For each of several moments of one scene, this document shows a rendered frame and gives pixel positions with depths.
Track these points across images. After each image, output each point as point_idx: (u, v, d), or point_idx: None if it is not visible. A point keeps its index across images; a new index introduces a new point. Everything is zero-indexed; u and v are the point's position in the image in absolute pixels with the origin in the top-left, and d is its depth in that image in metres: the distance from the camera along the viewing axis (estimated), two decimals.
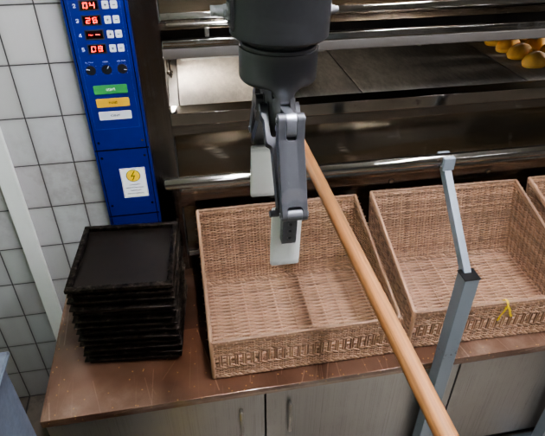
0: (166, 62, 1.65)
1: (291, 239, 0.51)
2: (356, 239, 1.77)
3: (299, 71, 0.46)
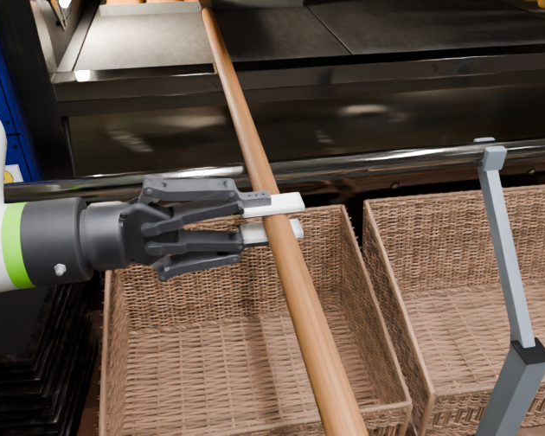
0: (60, 9, 1.11)
1: (266, 243, 0.61)
2: (345, 268, 1.23)
3: None
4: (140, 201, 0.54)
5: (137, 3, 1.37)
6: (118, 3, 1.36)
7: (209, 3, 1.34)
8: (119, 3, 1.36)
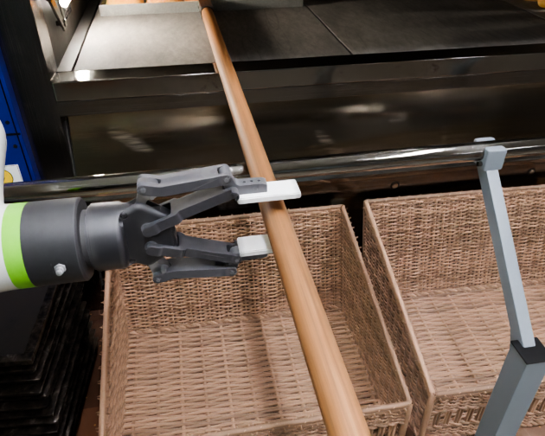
0: (60, 9, 1.11)
1: (261, 255, 0.62)
2: (345, 268, 1.23)
3: None
4: (137, 201, 0.54)
5: (137, 3, 1.37)
6: (118, 3, 1.36)
7: (209, 3, 1.34)
8: (119, 3, 1.36)
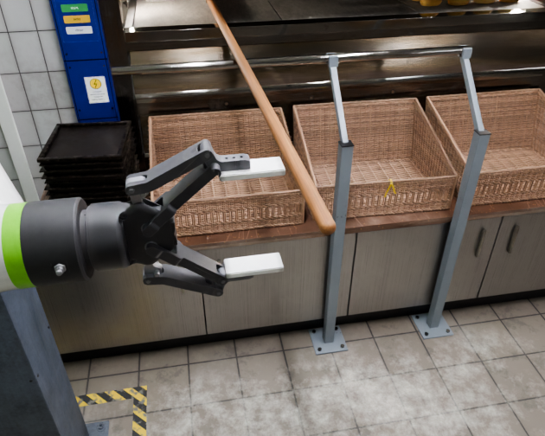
0: None
1: (247, 277, 0.64)
2: None
3: None
4: (133, 201, 0.54)
5: None
6: None
7: None
8: None
